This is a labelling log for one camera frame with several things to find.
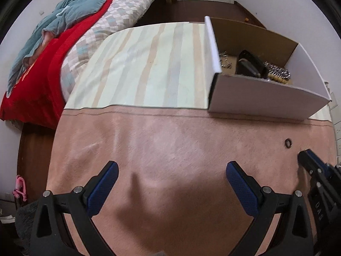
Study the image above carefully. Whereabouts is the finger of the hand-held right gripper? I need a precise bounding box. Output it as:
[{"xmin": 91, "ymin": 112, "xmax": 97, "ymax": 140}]
[
  {"xmin": 297, "ymin": 151, "xmax": 326, "ymax": 179},
  {"xmin": 306, "ymin": 149, "xmax": 333, "ymax": 176}
]

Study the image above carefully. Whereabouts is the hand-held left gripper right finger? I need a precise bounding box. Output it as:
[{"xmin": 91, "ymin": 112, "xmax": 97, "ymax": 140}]
[{"xmin": 225, "ymin": 161, "xmax": 315, "ymax": 256}]

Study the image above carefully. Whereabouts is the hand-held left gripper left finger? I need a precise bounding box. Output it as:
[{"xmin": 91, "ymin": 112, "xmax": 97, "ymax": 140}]
[{"xmin": 30, "ymin": 161, "xmax": 119, "ymax": 256}]

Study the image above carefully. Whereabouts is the white cardboard box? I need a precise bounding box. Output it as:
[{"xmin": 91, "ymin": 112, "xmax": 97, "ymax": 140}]
[{"xmin": 204, "ymin": 16, "xmax": 332, "ymax": 121}]

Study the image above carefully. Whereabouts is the wooden bead bracelet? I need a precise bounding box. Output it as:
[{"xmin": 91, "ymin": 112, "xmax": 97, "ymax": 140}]
[{"xmin": 266, "ymin": 76, "xmax": 291, "ymax": 85}]

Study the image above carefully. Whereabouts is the chunky silver chain bracelet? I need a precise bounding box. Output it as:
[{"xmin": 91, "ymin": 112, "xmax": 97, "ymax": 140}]
[{"xmin": 264, "ymin": 61, "xmax": 291, "ymax": 79}]

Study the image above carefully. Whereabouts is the black fitness band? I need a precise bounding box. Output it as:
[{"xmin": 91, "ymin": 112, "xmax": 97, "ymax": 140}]
[{"xmin": 236, "ymin": 49, "xmax": 269, "ymax": 79}]

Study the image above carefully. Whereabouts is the thin silver chain bracelet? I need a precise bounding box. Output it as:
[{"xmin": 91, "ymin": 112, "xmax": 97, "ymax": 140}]
[{"xmin": 219, "ymin": 52, "xmax": 233, "ymax": 70}]

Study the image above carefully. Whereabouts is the white power strip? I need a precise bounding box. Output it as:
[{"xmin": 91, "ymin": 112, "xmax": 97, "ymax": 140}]
[{"xmin": 324, "ymin": 81, "xmax": 341, "ymax": 158}]

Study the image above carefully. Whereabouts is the pink plastic item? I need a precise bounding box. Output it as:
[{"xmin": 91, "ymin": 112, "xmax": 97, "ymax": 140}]
[{"xmin": 13, "ymin": 175, "xmax": 28, "ymax": 202}]

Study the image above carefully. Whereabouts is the black and white shoe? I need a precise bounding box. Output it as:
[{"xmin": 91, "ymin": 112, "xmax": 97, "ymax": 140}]
[{"xmin": 0, "ymin": 208, "xmax": 16, "ymax": 223}]

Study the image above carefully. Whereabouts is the bed with red blanket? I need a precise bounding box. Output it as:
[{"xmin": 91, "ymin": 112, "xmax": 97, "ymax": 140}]
[{"xmin": 0, "ymin": 0, "xmax": 139, "ymax": 128}]

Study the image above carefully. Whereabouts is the checkered bed sheet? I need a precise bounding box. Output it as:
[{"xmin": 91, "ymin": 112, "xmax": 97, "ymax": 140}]
[{"xmin": 60, "ymin": 0, "xmax": 172, "ymax": 102}]

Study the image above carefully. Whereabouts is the teal quilt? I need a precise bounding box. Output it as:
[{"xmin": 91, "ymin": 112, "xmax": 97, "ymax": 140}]
[{"xmin": 7, "ymin": 0, "xmax": 171, "ymax": 94}]

